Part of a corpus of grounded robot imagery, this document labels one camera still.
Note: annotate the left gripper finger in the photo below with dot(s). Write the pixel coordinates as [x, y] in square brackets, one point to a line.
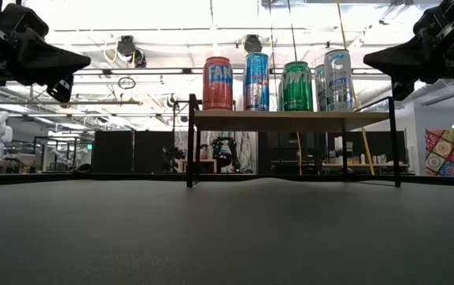
[44, 59]
[62, 90]

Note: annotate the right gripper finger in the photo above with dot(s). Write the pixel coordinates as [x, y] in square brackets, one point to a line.
[409, 59]
[403, 90]

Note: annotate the white Celsius tall can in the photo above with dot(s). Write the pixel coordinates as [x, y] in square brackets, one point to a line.
[339, 85]
[319, 91]

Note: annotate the blue and silver energy can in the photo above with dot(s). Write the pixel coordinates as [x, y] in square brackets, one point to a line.
[256, 85]

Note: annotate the red Fanta can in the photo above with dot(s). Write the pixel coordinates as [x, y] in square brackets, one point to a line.
[218, 85]

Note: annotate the black partition panel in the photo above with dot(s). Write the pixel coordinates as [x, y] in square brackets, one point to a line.
[131, 152]
[381, 144]

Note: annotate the colourful patchwork quilt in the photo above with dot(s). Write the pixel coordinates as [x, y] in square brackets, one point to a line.
[444, 154]

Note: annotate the small wooden background table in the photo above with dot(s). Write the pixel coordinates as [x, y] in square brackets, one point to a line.
[207, 164]

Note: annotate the black background robot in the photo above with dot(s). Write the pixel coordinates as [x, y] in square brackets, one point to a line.
[224, 152]

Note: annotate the black table mat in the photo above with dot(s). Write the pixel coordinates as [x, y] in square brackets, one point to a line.
[226, 237]

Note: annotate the wooden shelf with black frame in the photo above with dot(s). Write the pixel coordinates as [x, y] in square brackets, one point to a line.
[290, 120]

